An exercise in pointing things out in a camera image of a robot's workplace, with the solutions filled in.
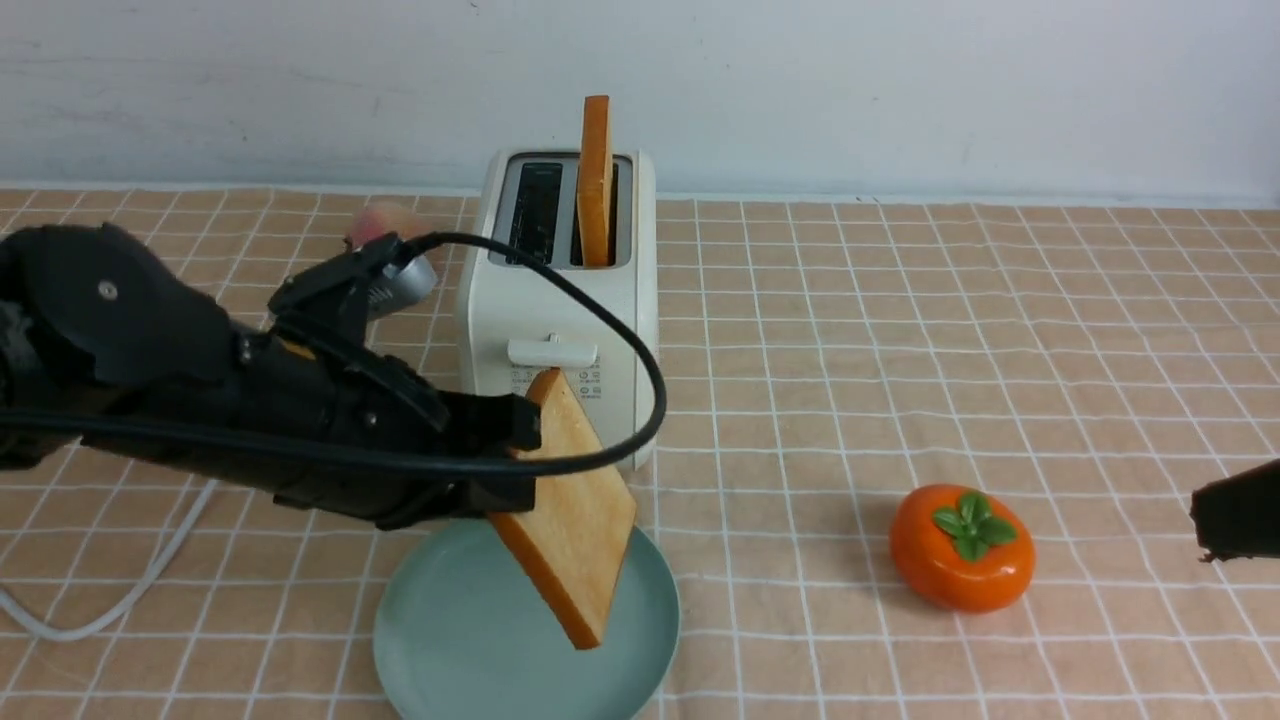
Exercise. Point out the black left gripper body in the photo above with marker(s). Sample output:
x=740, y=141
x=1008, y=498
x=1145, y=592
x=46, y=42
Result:
x=285, y=394

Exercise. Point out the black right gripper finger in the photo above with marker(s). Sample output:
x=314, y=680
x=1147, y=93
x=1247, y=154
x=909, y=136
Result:
x=1238, y=517

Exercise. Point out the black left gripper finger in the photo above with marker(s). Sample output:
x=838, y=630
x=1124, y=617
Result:
x=489, y=428
x=443, y=498

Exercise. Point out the toast slice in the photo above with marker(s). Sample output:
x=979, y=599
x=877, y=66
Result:
x=595, y=182
x=573, y=544

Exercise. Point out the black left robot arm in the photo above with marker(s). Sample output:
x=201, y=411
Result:
x=95, y=324

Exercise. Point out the white two-slot toaster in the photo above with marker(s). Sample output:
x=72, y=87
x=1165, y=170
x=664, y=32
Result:
x=510, y=324

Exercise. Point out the light blue round plate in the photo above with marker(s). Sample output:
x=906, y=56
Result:
x=462, y=634

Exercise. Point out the pink peach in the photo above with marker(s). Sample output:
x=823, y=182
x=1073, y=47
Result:
x=385, y=217

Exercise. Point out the orange persimmon with green leaves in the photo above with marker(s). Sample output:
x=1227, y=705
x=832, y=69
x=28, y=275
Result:
x=961, y=549

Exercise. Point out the beige checkered tablecloth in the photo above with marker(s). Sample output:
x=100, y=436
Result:
x=1088, y=366

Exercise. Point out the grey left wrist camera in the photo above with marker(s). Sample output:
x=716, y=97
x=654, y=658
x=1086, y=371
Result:
x=395, y=280

